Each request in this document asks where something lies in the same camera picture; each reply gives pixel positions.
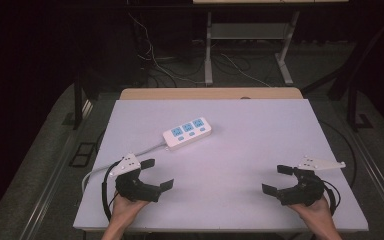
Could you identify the black rectangular floor frame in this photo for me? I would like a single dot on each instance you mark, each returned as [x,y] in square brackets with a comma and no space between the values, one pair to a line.
[82,154]

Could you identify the white power strip blue sockets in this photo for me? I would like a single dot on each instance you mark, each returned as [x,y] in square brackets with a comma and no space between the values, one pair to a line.
[187,132]

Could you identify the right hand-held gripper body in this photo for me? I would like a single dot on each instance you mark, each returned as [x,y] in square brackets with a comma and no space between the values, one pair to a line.
[305,190]

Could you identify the person's left hand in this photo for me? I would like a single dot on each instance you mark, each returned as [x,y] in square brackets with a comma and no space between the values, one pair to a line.
[125,208]

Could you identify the grey metal stand frame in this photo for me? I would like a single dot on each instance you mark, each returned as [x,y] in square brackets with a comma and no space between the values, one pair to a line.
[246,31]

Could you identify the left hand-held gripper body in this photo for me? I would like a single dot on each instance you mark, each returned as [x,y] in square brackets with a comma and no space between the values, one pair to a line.
[130,186]

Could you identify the person's right hand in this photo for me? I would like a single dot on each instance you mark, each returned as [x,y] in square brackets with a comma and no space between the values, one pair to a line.
[316,215]

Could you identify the black metal stand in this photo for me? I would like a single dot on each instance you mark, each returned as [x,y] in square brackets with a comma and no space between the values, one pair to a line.
[353,106]

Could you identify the wooden table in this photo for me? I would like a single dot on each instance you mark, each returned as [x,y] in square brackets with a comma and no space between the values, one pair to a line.
[210,93]

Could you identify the aluminium floor rail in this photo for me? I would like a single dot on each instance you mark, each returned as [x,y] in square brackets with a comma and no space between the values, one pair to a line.
[56,173]
[376,180]

